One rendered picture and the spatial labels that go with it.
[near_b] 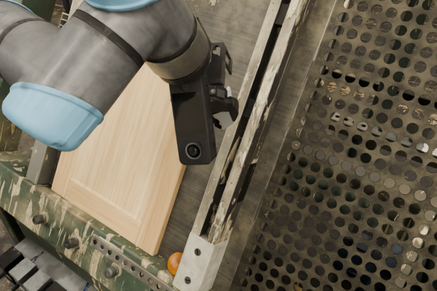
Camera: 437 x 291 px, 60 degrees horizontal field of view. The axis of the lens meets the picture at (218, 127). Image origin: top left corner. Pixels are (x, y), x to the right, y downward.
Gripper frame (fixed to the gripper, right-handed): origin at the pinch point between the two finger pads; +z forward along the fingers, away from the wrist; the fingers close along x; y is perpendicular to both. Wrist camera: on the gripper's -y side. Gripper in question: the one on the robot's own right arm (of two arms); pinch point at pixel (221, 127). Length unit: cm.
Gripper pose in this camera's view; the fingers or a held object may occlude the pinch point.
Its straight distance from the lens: 61.8
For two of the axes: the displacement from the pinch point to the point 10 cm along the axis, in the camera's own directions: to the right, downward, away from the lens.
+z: 2.7, 3.4, 9.0
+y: 0.7, -9.4, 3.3
